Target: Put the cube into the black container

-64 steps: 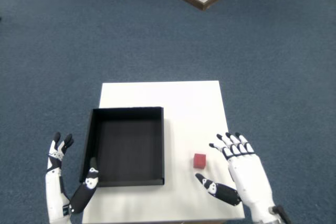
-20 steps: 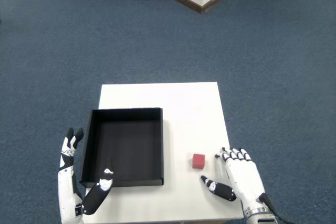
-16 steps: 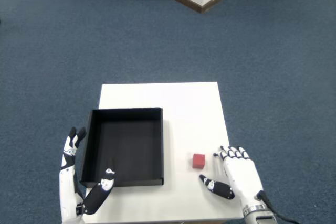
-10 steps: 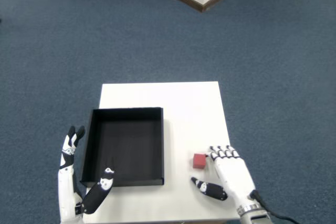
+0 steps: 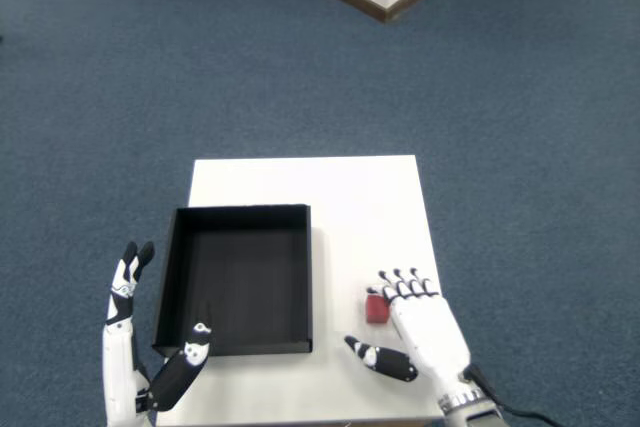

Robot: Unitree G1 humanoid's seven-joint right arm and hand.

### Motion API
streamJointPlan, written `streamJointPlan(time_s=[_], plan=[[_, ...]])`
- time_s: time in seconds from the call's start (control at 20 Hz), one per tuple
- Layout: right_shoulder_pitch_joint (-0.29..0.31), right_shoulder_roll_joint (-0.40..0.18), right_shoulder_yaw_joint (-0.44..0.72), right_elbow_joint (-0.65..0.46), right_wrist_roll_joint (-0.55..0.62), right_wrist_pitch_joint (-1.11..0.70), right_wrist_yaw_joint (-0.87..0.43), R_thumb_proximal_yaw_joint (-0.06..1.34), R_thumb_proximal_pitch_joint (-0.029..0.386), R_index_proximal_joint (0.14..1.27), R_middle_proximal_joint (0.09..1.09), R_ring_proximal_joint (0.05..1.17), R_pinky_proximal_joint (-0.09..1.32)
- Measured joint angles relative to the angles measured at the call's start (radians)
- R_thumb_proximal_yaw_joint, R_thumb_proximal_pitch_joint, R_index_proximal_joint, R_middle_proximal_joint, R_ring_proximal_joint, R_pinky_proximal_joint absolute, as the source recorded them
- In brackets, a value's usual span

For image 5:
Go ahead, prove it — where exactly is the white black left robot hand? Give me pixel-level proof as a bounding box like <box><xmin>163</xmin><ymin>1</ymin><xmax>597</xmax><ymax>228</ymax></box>
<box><xmin>101</xmin><ymin>240</ymin><xmax>213</xmax><ymax>427</ymax></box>

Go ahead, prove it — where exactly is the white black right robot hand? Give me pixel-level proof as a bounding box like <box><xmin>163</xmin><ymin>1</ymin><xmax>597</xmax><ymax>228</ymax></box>
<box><xmin>343</xmin><ymin>267</ymin><xmax>487</xmax><ymax>407</ymax></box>

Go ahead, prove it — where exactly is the small red cube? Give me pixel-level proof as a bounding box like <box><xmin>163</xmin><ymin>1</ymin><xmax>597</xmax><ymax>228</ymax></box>
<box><xmin>364</xmin><ymin>294</ymin><xmax>389</xmax><ymax>325</ymax></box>

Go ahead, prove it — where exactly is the black open box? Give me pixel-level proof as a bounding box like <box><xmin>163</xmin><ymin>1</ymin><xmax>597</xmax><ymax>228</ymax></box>
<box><xmin>151</xmin><ymin>203</ymin><xmax>315</xmax><ymax>357</ymax></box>

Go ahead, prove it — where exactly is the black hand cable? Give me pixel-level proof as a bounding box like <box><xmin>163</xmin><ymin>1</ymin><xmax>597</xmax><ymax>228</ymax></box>
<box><xmin>462</xmin><ymin>364</ymin><xmax>566</xmax><ymax>427</ymax></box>

